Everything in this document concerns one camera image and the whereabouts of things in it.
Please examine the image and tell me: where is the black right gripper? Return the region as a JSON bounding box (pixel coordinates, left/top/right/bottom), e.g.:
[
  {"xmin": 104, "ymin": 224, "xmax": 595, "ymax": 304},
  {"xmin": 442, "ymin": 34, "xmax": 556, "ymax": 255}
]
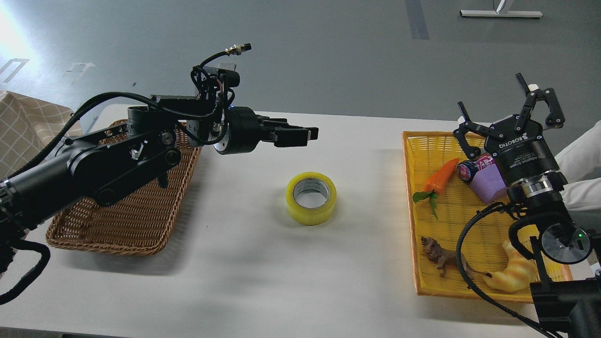
[{"xmin": 453, "ymin": 73, "xmax": 565, "ymax": 186}]

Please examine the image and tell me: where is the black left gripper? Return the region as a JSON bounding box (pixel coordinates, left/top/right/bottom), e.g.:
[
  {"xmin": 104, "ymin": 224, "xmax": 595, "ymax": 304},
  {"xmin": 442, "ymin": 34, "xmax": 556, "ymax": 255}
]
[{"xmin": 213, "ymin": 107, "xmax": 318, "ymax": 155}]

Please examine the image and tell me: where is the yellow tape roll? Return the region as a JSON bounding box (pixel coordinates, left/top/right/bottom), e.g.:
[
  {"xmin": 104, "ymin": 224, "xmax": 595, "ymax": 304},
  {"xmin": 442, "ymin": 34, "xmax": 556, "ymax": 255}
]
[{"xmin": 285, "ymin": 171, "xmax": 337, "ymax": 225}]

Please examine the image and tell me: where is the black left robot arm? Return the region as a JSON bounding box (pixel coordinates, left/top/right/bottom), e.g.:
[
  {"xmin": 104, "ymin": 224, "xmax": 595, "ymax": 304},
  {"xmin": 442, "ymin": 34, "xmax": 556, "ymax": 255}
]
[{"xmin": 1, "ymin": 43, "xmax": 318, "ymax": 304}]

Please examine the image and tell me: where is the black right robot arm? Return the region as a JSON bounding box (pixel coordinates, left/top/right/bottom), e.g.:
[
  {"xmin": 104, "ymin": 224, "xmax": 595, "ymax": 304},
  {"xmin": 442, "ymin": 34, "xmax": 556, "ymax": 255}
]
[{"xmin": 454, "ymin": 73, "xmax": 601, "ymax": 338}]

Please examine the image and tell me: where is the small pink black can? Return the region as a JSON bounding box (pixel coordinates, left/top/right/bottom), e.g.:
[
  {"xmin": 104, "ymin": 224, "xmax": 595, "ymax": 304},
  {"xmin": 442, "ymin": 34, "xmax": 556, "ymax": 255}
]
[{"xmin": 456, "ymin": 153, "xmax": 495, "ymax": 183}]

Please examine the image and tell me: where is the purple foam block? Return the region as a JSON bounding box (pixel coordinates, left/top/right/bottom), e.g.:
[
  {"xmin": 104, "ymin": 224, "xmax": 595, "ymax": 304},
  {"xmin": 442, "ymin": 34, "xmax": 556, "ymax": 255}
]
[{"xmin": 469, "ymin": 164, "xmax": 507, "ymax": 205}]

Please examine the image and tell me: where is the white clothed person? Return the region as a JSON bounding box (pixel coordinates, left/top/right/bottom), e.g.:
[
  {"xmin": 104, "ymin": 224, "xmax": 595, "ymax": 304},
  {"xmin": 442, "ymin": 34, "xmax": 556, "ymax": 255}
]
[{"xmin": 555, "ymin": 121, "xmax": 601, "ymax": 211}]

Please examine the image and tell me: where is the orange toy carrot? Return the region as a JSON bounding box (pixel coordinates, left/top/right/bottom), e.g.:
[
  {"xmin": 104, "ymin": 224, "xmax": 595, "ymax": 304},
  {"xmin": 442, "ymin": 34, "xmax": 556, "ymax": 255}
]
[{"xmin": 411, "ymin": 158, "xmax": 460, "ymax": 220}]

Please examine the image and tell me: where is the grey metal stand base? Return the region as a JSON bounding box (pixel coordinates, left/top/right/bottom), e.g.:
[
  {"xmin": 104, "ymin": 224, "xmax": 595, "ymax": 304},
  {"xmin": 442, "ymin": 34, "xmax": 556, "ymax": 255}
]
[{"xmin": 459, "ymin": 0, "xmax": 543, "ymax": 19}]

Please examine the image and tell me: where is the yellow plastic basket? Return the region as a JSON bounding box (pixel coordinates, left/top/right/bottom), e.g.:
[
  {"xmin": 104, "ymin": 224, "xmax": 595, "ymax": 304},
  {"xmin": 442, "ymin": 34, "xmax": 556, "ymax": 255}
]
[{"xmin": 402, "ymin": 131, "xmax": 574, "ymax": 303}]

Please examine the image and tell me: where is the brown toy lion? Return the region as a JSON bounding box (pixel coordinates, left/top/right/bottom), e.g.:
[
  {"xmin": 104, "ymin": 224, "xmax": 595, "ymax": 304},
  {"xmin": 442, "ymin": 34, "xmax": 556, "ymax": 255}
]
[{"xmin": 420, "ymin": 236, "xmax": 476, "ymax": 281}]

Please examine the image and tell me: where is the yellow toy croissant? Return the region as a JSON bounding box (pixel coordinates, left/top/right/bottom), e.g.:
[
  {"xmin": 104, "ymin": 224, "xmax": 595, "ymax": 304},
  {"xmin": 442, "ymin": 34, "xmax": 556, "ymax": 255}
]
[{"xmin": 482, "ymin": 240, "xmax": 538, "ymax": 293}]

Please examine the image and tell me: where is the brown wicker basket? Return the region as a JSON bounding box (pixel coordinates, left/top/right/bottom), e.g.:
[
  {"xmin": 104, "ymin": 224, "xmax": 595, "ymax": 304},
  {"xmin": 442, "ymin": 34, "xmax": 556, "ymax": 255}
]
[{"xmin": 46, "ymin": 129, "xmax": 201, "ymax": 255}]

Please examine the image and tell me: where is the beige checkered cloth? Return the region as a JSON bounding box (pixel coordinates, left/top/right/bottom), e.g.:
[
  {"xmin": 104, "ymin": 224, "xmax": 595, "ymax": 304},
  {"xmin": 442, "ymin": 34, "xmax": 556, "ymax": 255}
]
[{"xmin": 0, "ymin": 91, "xmax": 73, "ymax": 179}]

